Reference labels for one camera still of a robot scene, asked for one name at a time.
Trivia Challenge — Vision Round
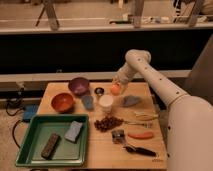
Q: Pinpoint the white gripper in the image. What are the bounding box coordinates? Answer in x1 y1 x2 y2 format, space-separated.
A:
112 75 128 94

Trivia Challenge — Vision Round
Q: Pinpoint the orange apple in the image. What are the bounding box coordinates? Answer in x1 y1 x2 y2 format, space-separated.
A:
110 84 121 96

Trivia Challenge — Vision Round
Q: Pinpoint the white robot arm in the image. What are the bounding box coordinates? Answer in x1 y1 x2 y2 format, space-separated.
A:
113 49 213 171

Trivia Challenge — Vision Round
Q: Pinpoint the small black round cup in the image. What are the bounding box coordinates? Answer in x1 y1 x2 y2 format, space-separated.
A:
94 87 104 96

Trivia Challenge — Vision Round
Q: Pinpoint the white paper cup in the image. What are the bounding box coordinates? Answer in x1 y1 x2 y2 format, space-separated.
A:
99 95 114 114

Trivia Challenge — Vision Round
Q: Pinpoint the purple bowl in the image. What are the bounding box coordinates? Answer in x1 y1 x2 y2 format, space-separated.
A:
68 77 90 96

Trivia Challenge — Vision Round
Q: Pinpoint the yellow banana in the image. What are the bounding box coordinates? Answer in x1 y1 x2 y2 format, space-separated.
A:
135 112 158 121

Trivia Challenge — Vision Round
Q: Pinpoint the bunch of dark grapes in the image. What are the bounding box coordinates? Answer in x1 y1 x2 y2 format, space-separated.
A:
94 116 123 132

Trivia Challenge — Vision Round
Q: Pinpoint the wooden board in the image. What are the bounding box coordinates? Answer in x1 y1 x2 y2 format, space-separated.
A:
36 82 169 170

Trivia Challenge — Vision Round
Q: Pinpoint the metal fork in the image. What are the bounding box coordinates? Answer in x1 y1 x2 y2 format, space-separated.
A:
124 121 153 128

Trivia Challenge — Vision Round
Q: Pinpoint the orange carrot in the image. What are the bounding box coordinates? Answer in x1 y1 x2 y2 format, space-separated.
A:
127 132 154 140

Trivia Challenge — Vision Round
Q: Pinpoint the orange bowl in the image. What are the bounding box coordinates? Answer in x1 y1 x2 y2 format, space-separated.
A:
51 93 74 113

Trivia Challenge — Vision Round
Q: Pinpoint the blue sponge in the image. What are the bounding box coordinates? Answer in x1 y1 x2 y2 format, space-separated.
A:
65 121 83 142

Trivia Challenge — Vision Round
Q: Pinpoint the dark brown block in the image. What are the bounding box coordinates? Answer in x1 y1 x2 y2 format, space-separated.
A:
41 133 60 160

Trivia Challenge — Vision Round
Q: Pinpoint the green plastic tray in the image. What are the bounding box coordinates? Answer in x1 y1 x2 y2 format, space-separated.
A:
15 114 89 168

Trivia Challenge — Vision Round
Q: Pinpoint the blue box on floor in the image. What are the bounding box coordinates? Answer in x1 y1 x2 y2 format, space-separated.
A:
22 105 38 122

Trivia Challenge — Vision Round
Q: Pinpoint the black handled spatula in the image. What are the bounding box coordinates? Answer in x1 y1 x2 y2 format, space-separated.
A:
111 129 158 158

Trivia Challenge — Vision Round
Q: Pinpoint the black cable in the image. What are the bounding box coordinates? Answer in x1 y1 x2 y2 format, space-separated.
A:
5 97 25 117

